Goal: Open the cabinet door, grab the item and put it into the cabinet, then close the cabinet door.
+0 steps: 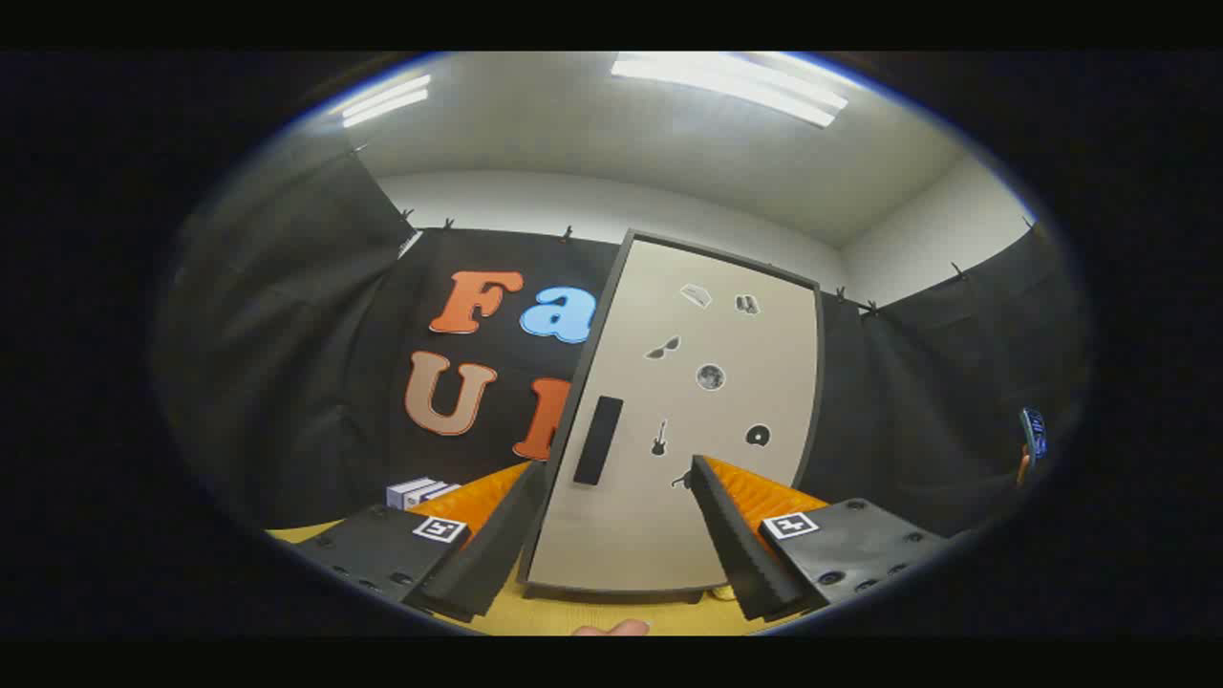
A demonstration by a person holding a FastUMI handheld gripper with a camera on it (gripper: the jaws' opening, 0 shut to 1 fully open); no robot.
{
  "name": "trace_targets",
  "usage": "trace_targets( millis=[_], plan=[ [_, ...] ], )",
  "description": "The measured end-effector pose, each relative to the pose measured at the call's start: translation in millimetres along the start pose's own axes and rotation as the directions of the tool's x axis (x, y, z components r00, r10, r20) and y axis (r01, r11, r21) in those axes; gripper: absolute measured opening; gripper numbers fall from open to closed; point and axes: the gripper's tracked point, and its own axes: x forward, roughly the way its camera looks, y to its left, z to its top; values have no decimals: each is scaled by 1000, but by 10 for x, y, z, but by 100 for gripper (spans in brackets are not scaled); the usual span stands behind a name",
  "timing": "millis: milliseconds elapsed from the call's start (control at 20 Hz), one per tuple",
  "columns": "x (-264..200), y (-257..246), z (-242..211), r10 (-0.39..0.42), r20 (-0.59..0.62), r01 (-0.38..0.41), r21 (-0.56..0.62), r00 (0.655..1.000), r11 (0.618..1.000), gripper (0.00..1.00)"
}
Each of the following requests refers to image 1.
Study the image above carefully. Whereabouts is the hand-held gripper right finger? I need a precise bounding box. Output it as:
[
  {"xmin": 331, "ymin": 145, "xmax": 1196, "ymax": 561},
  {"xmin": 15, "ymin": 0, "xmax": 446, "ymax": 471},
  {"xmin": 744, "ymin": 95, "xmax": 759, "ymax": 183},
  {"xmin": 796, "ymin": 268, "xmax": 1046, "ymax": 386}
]
[{"xmin": 690, "ymin": 455, "xmax": 949, "ymax": 623}]

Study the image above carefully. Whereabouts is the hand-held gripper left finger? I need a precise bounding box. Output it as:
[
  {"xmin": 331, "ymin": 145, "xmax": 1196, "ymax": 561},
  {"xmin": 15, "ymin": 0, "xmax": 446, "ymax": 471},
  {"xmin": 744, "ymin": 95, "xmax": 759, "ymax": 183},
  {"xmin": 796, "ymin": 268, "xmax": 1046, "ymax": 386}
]
[{"xmin": 291, "ymin": 462, "xmax": 550, "ymax": 624}]

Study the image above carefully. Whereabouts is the beige cabinet door with handle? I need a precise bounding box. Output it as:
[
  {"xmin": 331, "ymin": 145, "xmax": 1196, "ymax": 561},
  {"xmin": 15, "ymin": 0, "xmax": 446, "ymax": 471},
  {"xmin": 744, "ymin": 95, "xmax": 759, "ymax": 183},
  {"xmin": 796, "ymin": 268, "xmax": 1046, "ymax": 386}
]
[{"xmin": 527, "ymin": 237, "xmax": 821, "ymax": 591}]

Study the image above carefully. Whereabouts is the dark grey cabinet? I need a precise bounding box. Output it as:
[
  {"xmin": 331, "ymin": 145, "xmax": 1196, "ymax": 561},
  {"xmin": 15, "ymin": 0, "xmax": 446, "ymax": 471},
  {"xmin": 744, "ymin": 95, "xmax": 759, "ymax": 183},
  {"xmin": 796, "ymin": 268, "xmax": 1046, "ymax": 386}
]
[{"xmin": 516, "ymin": 227, "xmax": 827, "ymax": 605}]

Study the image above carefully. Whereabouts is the black backdrop cloth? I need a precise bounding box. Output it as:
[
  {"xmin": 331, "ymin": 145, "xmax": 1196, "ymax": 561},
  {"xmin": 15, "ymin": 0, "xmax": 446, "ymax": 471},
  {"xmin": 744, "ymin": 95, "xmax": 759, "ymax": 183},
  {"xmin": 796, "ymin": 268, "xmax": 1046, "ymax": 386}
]
[{"xmin": 153, "ymin": 143, "xmax": 1090, "ymax": 536}]

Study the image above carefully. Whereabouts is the long ceiling light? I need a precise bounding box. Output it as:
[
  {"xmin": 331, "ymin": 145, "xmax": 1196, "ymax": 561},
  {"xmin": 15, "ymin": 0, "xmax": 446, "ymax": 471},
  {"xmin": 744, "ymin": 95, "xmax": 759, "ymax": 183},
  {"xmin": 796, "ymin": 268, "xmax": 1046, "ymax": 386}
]
[
  {"xmin": 611, "ymin": 53, "xmax": 849, "ymax": 128},
  {"xmin": 341, "ymin": 75, "xmax": 433, "ymax": 128}
]

